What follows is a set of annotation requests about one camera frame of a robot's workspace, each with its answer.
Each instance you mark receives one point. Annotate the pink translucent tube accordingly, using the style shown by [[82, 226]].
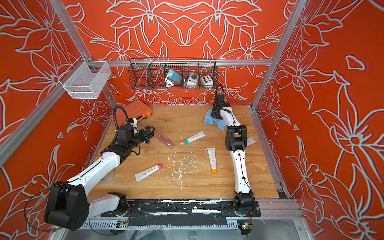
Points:
[[161, 137]]

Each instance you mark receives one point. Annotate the white button box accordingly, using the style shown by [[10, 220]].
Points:
[[207, 81]]

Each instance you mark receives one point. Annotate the black wire basket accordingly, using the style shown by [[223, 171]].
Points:
[[150, 73]]

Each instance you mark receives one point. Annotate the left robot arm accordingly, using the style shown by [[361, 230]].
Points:
[[68, 205]]

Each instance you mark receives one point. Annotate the orange cap toothpaste tube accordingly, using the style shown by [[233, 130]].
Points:
[[213, 160]]

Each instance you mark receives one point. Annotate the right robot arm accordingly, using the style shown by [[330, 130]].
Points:
[[236, 143]]

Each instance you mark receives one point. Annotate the pink cap toothpaste tube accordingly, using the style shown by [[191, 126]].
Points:
[[142, 175]]

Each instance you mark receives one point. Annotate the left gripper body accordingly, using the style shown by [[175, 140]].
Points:
[[136, 138]]

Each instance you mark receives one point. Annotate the clear tape roll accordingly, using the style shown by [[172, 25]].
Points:
[[108, 178]]

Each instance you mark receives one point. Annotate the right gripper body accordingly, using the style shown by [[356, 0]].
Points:
[[214, 114]]

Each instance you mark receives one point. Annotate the green cap toothpaste tube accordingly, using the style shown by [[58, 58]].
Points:
[[195, 137]]

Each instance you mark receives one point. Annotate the white round dial device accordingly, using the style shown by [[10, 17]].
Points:
[[192, 80]]

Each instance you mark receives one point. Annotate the clear plastic bin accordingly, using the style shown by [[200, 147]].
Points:
[[86, 82]]

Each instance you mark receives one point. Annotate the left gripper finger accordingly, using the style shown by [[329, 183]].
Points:
[[149, 131], [146, 139]]

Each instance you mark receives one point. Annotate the blue microfiber cloth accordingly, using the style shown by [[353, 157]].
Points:
[[209, 120]]

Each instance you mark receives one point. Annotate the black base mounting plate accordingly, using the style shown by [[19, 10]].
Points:
[[198, 213]]

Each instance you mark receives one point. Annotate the orange tool case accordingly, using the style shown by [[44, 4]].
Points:
[[136, 110]]

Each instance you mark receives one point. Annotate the teal white charger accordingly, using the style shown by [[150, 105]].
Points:
[[171, 78]]

